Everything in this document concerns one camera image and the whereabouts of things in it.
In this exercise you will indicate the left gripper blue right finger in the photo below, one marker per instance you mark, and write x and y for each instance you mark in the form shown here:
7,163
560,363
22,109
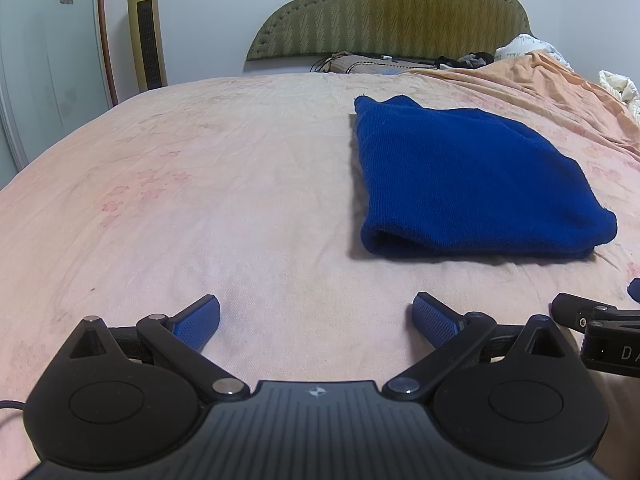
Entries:
456,339

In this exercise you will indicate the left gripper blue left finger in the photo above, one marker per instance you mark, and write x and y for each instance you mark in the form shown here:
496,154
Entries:
176,343

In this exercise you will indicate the blue knit sweater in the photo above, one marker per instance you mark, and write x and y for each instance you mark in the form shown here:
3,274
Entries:
465,182

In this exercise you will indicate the black dark clothes pile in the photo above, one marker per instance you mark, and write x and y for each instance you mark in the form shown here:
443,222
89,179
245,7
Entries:
470,61

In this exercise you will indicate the pink bed sheet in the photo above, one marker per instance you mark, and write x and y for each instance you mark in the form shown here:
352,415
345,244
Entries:
250,189

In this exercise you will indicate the cream crumpled cloth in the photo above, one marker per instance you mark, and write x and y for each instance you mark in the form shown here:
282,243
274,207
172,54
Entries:
624,89

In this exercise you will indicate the orange peach blanket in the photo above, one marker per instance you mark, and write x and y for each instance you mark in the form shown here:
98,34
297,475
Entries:
538,84

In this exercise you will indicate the beige patterned pillow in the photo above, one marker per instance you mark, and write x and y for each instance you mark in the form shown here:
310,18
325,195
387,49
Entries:
351,63

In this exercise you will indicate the glass wardrobe sliding door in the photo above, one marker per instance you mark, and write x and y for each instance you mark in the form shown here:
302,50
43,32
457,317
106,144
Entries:
54,77

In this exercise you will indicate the white crumpled quilt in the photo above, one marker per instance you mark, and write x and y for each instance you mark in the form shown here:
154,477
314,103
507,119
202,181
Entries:
524,43

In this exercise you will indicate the olive upholstered headboard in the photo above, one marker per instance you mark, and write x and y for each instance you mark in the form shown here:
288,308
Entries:
405,28

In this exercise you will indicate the gold tower fan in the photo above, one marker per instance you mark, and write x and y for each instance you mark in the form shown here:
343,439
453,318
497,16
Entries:
146,43

